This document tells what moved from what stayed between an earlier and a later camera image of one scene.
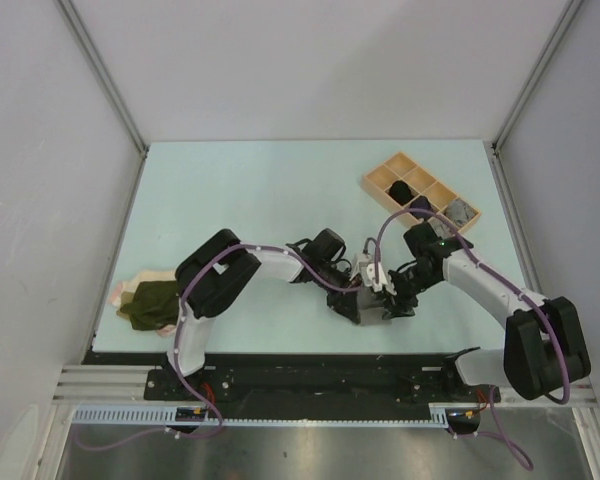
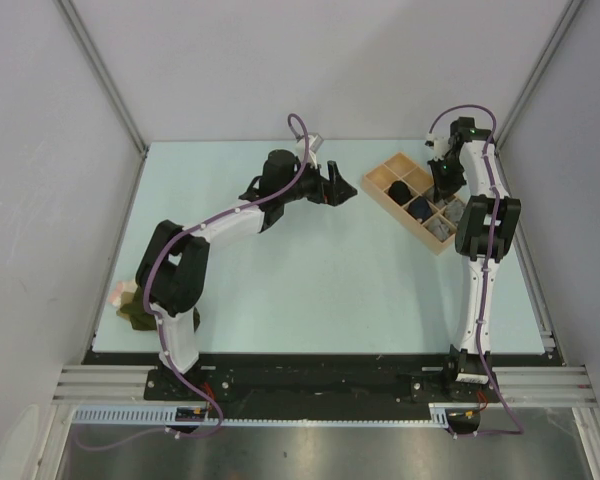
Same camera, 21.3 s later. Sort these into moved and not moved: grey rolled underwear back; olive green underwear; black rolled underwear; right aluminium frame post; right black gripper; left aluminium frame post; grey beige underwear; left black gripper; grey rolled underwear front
Moved: right black gripper; grey beige underwear; left black gripper
Not moved: left aluminium frame post; black rolled underwear; olive green underwear; grey rolled underwear front; grey rolled underwear back; right aluminium frame post
